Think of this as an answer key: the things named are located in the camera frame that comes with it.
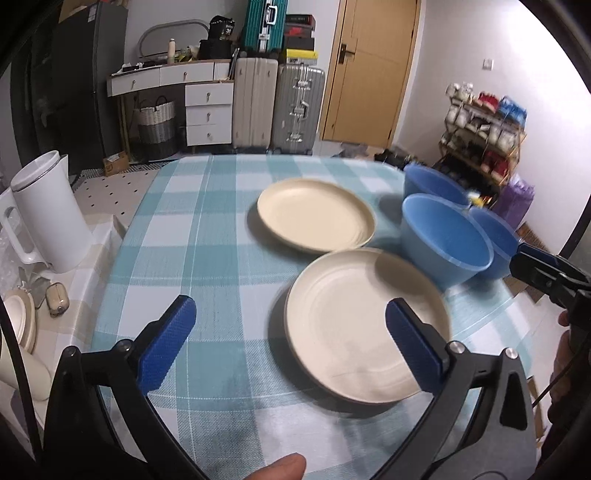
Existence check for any teal suitcase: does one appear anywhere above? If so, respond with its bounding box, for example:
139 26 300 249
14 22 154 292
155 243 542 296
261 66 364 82
244 0 284 58

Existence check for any stack of shoe boxes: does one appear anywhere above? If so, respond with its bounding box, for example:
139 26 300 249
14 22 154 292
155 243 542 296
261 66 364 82
281 14 319 65

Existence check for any white trash bin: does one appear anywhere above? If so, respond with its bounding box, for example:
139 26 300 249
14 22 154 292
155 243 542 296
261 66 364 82
465 190 491 212

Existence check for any arched white frame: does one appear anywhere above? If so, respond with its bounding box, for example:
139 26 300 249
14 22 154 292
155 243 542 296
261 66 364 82
137 19 211 61

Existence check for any wooden door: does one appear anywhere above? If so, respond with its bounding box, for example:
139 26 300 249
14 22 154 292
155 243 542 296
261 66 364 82
318 0 422 148

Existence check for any white electric kettle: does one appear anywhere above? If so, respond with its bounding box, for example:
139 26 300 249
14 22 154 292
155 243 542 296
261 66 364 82
0 150 95 276

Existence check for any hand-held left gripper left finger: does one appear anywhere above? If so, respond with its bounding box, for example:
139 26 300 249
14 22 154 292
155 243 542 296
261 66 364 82
44 294 208 480

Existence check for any blue bowl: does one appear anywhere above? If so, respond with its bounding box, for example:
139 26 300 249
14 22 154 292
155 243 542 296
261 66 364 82
468 208 522 281
400 194 495 291
403 164 472 208

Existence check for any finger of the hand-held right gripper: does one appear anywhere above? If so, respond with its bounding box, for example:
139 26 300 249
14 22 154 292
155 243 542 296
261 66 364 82
510 244 591 309

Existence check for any person's right hand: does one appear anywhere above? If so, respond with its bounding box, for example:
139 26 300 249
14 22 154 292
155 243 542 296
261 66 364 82
549 310 575 421

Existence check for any purple bag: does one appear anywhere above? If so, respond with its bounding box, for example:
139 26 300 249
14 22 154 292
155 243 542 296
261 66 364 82
492 178 535 227

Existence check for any beige suitcase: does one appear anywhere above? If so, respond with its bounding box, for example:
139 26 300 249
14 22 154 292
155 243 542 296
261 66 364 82
231 56 280 152

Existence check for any silver suitcase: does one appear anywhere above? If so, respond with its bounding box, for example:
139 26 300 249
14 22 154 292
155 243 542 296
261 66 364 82
270 62 326 156

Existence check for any black bag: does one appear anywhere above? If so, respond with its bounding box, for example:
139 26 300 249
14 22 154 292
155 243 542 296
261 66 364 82
199 16 239 61

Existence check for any person's left hand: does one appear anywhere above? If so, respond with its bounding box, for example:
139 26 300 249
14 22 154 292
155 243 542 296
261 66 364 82
240 453 308 480

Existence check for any grey woven basket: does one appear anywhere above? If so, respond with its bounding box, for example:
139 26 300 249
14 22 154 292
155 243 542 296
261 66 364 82
134 96 179 160

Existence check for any white dressing table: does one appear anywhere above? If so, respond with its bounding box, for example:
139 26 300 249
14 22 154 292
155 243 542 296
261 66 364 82
107 60 235 148

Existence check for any small cardboard box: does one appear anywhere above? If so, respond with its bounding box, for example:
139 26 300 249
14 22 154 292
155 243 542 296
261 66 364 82
102 151 131 177

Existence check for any white round lid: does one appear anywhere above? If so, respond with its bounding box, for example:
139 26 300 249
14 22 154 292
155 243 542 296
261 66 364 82
2 288 38 354

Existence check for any wooden shoe rack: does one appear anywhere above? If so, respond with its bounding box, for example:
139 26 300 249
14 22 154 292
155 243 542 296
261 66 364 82
434 82 528 186

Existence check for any white dotted floor mat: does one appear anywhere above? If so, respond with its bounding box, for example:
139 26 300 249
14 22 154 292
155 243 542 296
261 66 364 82
69 161 163 232

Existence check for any black refrigerator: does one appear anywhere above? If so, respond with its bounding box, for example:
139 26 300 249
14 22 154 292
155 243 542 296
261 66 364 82
9 0 130 177

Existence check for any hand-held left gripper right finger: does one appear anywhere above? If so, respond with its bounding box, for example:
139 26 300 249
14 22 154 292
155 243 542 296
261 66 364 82
385 298 541 480

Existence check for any teal checked tablecloth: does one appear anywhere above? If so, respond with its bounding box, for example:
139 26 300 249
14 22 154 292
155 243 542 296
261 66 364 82
90 154 541 480

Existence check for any small beige oval gadget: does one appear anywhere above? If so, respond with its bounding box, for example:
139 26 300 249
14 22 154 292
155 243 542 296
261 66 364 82
45 281 71 317

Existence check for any cream cup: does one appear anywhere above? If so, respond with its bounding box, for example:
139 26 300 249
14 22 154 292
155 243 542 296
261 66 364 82
0 342 51 401

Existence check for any cream round plate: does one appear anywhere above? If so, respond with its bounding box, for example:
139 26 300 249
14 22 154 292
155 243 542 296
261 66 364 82
257 178 377 254
284 248 452 406

